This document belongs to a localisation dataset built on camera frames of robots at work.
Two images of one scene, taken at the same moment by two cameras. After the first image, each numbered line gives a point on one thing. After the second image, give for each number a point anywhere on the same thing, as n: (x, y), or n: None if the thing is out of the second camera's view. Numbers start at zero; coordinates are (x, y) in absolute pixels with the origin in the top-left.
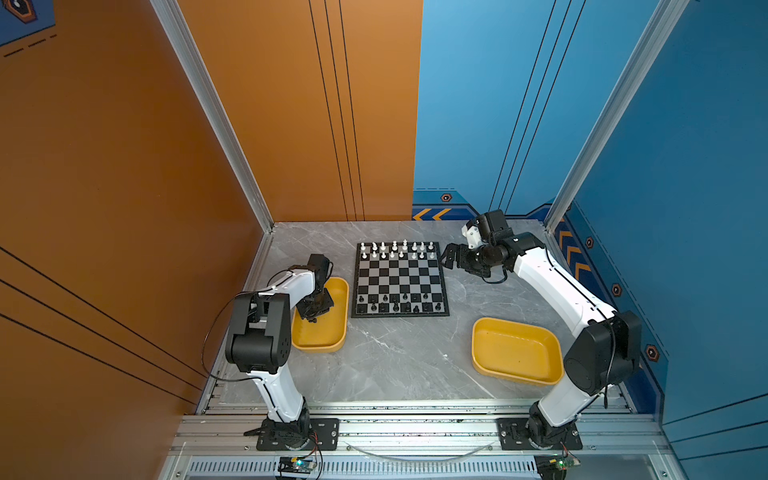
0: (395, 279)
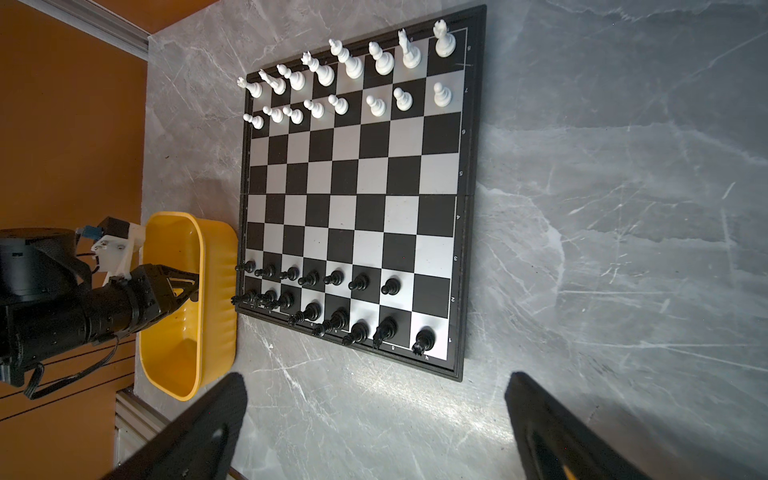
0: (357, 195)
